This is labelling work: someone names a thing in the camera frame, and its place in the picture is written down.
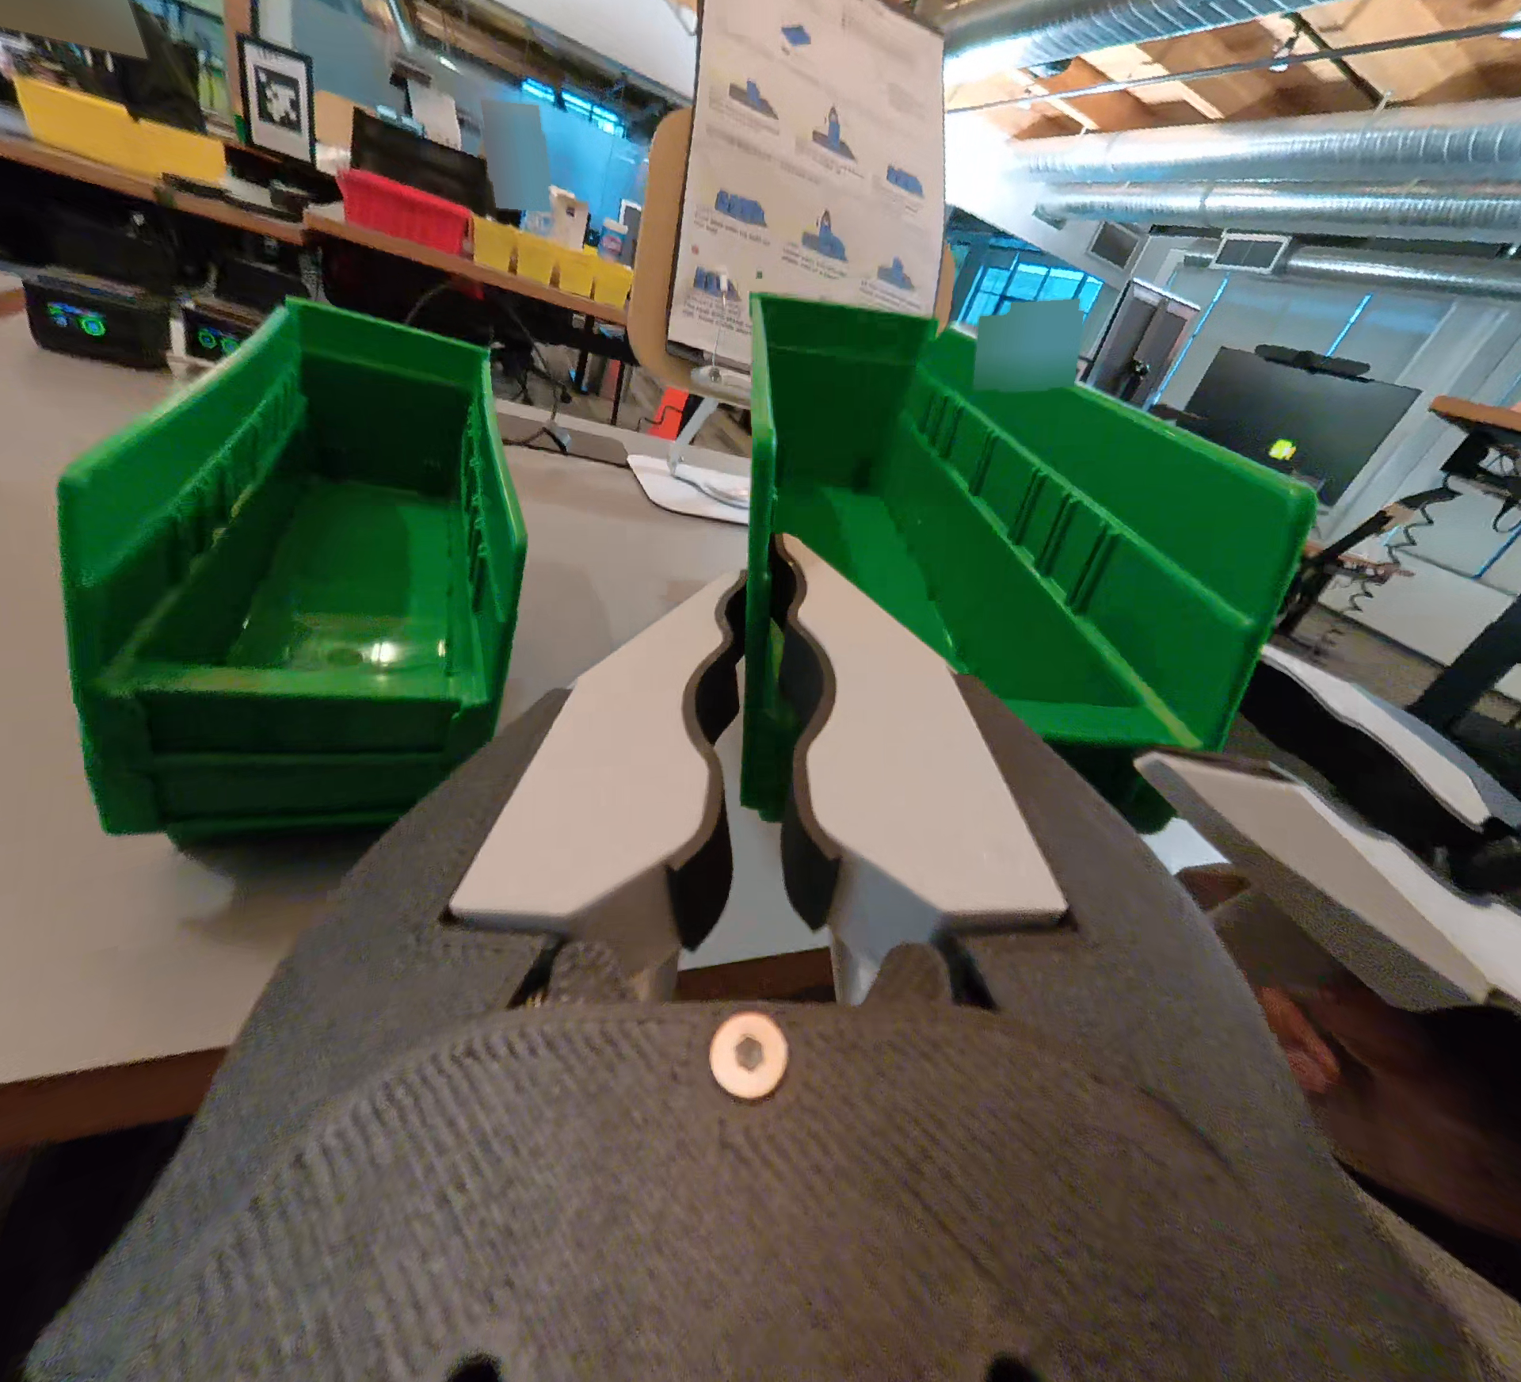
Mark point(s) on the black camera bar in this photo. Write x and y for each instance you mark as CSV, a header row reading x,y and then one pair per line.
x,y
1313,360

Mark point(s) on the green plastic storage bin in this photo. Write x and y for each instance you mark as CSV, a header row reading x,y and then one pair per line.
x,y
1069,597

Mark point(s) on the long wooden table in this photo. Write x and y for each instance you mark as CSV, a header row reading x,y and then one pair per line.
x,y
380,247

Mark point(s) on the stack of green bins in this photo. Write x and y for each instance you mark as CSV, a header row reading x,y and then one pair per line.
x,y
309,573

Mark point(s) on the grey desk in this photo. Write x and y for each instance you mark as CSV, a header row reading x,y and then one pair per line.
x,y
298,930

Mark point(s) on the black white marker tag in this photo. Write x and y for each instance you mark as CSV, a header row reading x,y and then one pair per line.
x,y
275,99

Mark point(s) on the small yellow bin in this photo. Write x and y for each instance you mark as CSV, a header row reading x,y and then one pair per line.
x,y
575,272
497,244
613,285
536,258

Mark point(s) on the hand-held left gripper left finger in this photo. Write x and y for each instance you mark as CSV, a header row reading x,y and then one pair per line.
x,y
583,799

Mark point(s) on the clear document stand white base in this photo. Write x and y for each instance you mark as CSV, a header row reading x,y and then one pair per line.
x,y
695,478

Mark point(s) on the large black screen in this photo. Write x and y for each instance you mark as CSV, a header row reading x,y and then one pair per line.
x,y
1302,419

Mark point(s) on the large yellow bin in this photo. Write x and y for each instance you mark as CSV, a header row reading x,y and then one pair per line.
x,y
113,134

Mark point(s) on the black power station green display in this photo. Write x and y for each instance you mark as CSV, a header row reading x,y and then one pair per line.
x,y
226,330
96,319

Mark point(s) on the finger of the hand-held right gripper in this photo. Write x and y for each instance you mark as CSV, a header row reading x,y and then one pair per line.
x,y
1391,723
1343,865

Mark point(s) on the person's right hand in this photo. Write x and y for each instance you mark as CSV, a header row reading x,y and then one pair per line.
x,y
1415,1097

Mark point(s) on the black monitor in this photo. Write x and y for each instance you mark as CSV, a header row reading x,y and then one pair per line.
x,y
415,151

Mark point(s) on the brown backing board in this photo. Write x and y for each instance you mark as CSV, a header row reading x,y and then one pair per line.
x,y
656,241

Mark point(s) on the red bin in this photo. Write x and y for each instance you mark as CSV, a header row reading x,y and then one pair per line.
x,y
404,212

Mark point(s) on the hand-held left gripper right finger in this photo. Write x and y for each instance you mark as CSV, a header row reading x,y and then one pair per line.
x,y
926,811

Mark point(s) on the standing desk black legs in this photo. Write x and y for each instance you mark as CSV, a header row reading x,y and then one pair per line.
x,y
1480,409

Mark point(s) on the instruction sheet with blue pictures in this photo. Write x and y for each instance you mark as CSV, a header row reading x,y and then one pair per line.
x,y
808,134

